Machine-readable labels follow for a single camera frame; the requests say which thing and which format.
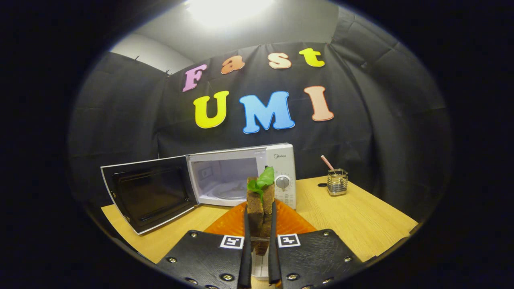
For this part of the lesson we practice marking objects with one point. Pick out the pink striped straw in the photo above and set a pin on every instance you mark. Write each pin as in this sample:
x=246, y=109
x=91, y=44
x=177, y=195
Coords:
x=327, y=161

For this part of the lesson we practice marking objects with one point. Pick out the white microwave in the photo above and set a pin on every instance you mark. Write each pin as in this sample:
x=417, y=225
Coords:
x=281, y=160

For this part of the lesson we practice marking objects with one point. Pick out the black backdrop cloth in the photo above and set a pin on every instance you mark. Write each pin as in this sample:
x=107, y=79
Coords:
x=120, y=120

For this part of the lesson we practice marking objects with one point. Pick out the glass turntable plate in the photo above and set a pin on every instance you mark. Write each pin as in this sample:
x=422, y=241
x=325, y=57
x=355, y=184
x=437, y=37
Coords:
x=229, y=192

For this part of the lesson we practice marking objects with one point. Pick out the white sandwich dish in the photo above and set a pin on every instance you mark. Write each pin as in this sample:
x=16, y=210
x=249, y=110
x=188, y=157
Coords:
x=260, y=269

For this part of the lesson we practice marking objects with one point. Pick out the brown bread lettuce sandwich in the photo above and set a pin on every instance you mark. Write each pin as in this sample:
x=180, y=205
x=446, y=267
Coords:
x=255, y=208

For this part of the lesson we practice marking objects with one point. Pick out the ceiling light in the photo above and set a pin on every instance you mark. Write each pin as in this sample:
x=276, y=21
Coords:
x=229, y=10

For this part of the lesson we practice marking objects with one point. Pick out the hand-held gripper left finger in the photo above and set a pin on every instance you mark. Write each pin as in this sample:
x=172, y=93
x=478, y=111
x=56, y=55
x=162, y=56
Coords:
x=247, y=257

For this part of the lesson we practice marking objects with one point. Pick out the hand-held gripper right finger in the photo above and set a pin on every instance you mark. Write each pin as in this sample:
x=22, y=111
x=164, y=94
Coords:
x=274, y=257

